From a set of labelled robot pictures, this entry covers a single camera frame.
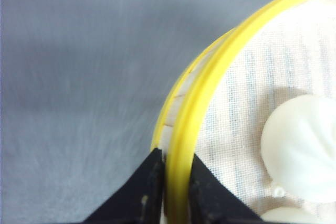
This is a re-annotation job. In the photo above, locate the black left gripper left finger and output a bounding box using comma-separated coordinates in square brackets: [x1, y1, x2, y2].
[83, 148, 164, 223]

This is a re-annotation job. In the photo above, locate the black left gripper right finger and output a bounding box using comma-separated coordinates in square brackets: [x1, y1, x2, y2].
[188, 155, 264, 223]

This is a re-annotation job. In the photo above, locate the steamer basket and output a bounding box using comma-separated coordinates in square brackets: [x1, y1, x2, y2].
[152, 0, 335, 223]

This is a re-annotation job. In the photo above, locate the back left basket bun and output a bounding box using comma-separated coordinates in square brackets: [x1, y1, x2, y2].
[260, 94, 335, 203]

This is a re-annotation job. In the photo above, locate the beige liner cloth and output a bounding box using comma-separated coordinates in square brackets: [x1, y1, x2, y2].
[196, 0, 335, 221]

